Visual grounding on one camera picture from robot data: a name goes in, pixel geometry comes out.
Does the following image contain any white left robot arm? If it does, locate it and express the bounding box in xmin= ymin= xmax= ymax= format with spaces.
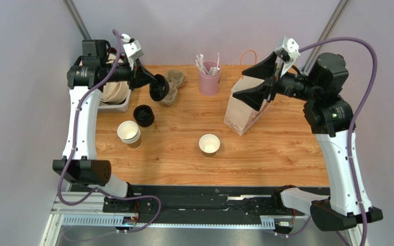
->
xmin=52 ymin=38 xmax=156 ymax=199

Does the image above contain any stack of black lids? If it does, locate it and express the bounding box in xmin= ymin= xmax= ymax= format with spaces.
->
xmin=133 ymin=105 xmax=154 ymax=127

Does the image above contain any pink straw holder cup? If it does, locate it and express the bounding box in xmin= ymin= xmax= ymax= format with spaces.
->
xmin=199 ymin=60 xmax=221 ymax=96

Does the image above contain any aluminium frame post right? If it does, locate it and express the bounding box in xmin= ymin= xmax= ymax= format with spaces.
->
xmin=302 ymin=0 xmax=351 ymax=74

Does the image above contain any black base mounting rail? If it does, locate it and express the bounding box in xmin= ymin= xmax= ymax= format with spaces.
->
xmin=70 ymin=184 xmax=331 ymax=226

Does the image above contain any aluminium frame post left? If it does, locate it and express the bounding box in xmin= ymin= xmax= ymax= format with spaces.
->
xmin=63 ymin=0 xmax=91 ymax=40

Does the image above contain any brown paper cup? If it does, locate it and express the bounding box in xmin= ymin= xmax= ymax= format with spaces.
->
xmin=199 ymin=134 xmax=221 ymax=158

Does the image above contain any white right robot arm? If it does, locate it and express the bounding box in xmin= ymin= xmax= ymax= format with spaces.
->
xmin=233 ymin=52 xmax=383 ymax=232

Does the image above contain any white paper takeout bag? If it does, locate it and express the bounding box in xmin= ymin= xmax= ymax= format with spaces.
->
xmin=223 ymin=50 xmax=273 ymax=136

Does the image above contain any wrapped white straw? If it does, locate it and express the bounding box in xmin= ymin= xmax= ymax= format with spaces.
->
xmin=208 ymin=67 xmax=219 ymax=76
xmin=216 ymin=52 xmax=220 ymax=70
xmin=195 ymin=54 xmax=208 ymax=75

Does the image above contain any black plastic cup lid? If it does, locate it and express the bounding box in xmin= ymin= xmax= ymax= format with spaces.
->
xmin=149 ymin=74 xmax=170 ymax=101

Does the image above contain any stack of brown paper cups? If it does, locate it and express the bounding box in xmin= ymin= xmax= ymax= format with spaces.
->
xmin=117 ymin=120 xmax=142 ymax=149

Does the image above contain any white plastic basket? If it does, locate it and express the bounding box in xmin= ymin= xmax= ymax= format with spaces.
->
xmin=98 ymin=90 xmax=132 ymax=112

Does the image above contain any beige bucket hat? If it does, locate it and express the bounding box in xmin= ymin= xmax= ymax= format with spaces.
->
xmin=100 ymin=54 xmax=131 ymax=106

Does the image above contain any aluminium frame post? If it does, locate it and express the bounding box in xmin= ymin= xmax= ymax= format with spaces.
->
xmin=302 ymin=0 xmax=351 ymax=74
xmin=63 ymin=0 xmax=91 ymax=40

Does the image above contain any lower cardboard cup carrier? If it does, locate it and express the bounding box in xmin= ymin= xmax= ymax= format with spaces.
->
xmin=160 ymin=70 xmax=185 ymax=106

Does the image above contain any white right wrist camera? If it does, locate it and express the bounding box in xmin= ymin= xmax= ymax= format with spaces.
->
xmin=273 ymin=36 xmax=300 ymax=77

